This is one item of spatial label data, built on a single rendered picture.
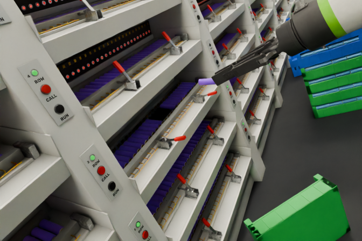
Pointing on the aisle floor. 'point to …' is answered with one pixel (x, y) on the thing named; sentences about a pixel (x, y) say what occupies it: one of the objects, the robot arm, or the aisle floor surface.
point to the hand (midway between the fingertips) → (225, 73)
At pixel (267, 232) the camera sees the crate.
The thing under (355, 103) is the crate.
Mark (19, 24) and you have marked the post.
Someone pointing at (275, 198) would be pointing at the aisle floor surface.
